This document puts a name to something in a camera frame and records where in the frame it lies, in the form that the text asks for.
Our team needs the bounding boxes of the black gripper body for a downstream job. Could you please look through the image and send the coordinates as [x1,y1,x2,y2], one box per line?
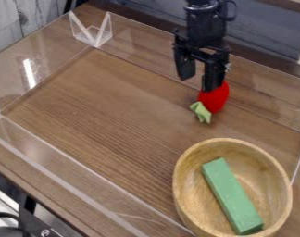
[172,30,230,70]

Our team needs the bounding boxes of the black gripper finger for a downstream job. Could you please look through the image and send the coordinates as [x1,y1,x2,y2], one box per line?
[173,50,195,81]
[202,59,226,93]

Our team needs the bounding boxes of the red plush radish green leaves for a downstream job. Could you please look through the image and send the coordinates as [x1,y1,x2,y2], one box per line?
[190,81,228,124]

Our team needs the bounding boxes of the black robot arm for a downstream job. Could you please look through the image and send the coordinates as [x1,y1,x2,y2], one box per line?
[172,0,238,93]

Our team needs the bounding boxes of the wooden bowl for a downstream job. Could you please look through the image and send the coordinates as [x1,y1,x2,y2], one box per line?
[172,138,291,237]

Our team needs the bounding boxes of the green rectangular block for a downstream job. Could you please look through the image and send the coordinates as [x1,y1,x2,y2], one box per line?
[200,157,263,235]

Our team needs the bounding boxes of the clear acrylic corner bracket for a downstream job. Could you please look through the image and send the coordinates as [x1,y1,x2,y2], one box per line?
[68,11,112,48]

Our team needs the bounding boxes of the clear acrylic enclosure wall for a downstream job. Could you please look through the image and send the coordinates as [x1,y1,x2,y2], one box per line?
[0,6,300,237]

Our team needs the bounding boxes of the black metal table frame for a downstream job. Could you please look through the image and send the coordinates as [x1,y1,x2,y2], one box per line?
[18,194,81,237]

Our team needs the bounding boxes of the black cable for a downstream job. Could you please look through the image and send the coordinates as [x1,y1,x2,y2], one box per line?
[0,212,25,237]

